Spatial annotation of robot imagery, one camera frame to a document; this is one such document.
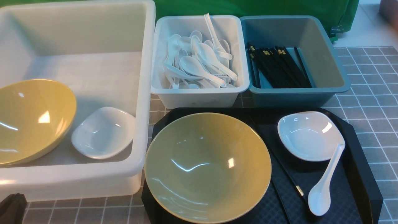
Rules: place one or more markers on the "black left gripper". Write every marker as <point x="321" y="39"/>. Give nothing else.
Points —
<point x="12" y="209"/>

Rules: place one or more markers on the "yellow noodle bowl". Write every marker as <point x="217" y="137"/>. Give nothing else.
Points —
<point x="208" y="168"/>

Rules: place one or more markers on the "white square dish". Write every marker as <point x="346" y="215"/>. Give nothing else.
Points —
<point x="311" y="136"/>

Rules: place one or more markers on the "white soup spoon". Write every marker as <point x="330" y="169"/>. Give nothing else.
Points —
<point x="319" y="200"/>

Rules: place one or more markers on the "yellow bowl in tub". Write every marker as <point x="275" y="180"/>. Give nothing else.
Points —
<point x="35" y="116"/>

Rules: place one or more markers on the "white dish in tub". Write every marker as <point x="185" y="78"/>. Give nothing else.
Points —
<point x="105" y="133"/>

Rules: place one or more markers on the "large white plastic tub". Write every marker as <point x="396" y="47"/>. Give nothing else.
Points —
<point x="102" y="50"/>

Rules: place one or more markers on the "pile of white spoons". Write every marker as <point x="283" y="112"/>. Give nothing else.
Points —
<point x="194" y="63"/>

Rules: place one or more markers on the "black chopstick on tray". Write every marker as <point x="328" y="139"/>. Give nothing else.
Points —
<point x="291" y="178"/>

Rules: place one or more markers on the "white spoon bin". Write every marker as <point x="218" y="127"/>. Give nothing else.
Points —
<point x="228" y="29"/>

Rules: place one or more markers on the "bundle of black chopsticks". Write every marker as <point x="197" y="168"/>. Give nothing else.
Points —
<point x="277" y="66"/>

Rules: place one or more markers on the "blue-grey chopstick bin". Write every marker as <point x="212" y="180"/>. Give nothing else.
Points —
<point x="320" y="59"/>

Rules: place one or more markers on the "black serving tray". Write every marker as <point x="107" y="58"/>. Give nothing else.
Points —
<point x="354" y="192"/>

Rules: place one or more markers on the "grey checked tablecloth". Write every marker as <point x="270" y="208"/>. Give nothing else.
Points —
<point x="370" y="106"/>

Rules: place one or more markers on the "green backdrop cloth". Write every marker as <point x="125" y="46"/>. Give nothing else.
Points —
<point x="336" y="16"/>

